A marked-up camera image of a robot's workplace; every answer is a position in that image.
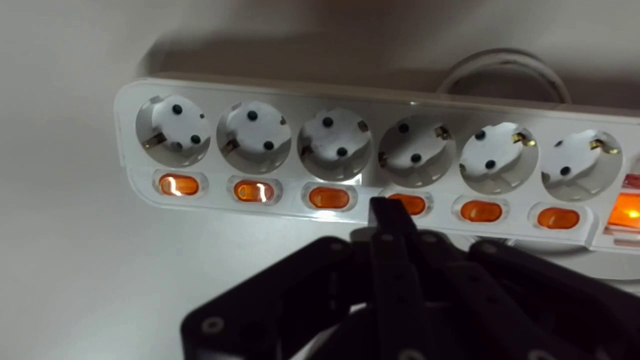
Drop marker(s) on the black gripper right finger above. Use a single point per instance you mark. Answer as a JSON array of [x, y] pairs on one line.
[[496, 302]]

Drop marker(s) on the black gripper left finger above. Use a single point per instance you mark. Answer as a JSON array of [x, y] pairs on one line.
[[363, 290]]

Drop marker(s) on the white six-socket power strip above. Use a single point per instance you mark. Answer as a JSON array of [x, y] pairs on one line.
[[537, 175]]

